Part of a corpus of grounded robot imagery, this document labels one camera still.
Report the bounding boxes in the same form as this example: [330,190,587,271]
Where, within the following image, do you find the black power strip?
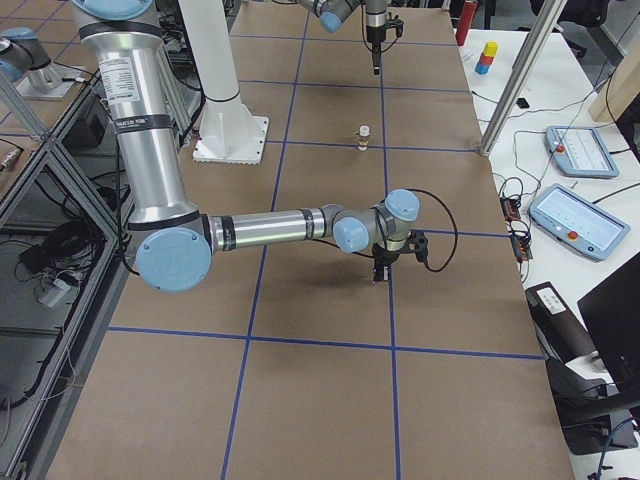
[500,196,533,264]

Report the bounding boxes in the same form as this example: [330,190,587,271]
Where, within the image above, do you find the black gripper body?
[372,243,401,270]
[364,12,388,54]

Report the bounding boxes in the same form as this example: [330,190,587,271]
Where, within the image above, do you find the black office chair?
[525,282,639,456]

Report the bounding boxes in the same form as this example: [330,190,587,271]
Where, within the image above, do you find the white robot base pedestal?
[179,0,269,165]

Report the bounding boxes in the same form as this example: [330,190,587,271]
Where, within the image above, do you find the small black box device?
[516,97,530,109]

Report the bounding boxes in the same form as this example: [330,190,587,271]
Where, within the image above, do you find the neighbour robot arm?
[1,27,87,100]

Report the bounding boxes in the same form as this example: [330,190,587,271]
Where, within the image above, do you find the blue teach pendant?
[529,183,631,261]
[545,126,619,179]

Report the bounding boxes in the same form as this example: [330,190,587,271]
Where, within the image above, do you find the white brass PPR valve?
[356,125,370,152]

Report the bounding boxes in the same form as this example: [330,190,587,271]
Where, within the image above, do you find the aluminium frame side rack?
[1,47,138,479]

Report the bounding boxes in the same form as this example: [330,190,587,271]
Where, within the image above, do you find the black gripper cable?
[407,188,460,274]

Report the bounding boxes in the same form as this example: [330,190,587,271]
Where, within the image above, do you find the red cylinder tube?
[455,0,478,46]

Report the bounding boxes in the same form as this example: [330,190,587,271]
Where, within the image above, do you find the black monitor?
[578,254,639,388]

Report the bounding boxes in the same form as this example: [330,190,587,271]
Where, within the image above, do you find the near blue teach pendant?
[529,183,631,261]

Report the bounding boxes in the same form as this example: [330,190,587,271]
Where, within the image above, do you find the aluminium frame post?
[478,0,567,157]

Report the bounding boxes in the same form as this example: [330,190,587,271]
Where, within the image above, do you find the yellow red blue blocks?
[474,41,499,75]

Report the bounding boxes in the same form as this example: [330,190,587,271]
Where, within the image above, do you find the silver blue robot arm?
[72,1,427,293]
[297,0,393,76]

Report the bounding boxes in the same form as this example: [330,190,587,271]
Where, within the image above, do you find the wooden board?
[589,39,639,122]

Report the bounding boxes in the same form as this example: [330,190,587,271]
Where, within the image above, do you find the far blue teach pendant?
[545,126,619,179]

